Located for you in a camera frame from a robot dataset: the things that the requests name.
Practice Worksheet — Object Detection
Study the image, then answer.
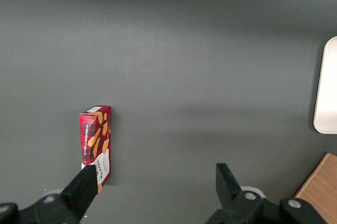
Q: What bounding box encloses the wooden drawer cabinet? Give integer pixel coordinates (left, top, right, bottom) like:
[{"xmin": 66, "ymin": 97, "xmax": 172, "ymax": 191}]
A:
[{"xmin": 294, "ymin": 152, "xmax": 337, "ymax": 224}]

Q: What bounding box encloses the red shortbread biscuit box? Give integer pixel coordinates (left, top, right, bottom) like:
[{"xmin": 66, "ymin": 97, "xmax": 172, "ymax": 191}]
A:
[{"xmin": 78, "ymin": 105, "xmax": 112, "ymax": 196}]

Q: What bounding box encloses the beige rectangular tray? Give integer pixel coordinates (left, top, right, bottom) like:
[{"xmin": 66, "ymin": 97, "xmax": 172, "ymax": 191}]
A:
[{"xmin": 313, "ymin": 36, "xmax": 337, "ymax": 134}]

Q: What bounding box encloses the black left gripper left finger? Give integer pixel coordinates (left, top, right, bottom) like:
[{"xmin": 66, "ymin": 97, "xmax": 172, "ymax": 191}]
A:
[{"xmin": 60, "ymin": 164, "xmax": 97, "ymax": 221}]

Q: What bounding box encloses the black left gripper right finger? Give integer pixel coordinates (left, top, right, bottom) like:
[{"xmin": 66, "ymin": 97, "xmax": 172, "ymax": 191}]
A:
[{"xmin": 215, "ymin": 163, "xmax": 247, "ymax": 210}]

